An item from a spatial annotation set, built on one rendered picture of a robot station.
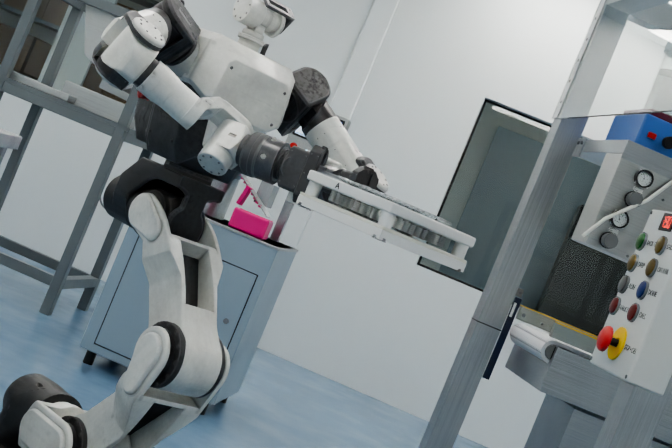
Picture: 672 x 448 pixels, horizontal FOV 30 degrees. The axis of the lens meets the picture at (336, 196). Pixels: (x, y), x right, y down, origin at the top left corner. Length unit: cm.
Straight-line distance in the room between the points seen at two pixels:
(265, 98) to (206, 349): 58
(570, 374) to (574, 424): 13
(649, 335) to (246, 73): 125
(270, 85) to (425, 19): 518
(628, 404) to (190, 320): 107
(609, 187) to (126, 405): 111
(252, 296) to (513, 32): 335
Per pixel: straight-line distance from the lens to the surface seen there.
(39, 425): 294
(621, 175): 264
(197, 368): 268
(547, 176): 292
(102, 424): 283
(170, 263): 274
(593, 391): 270
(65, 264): 613
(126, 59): 246
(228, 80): 276
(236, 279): 518
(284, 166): 243
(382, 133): 788
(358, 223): 227
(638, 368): 187
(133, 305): 528
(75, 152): 826
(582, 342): 268
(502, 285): 291
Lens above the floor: 101
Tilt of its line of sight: level
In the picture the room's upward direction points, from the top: 23 degrees clockwise
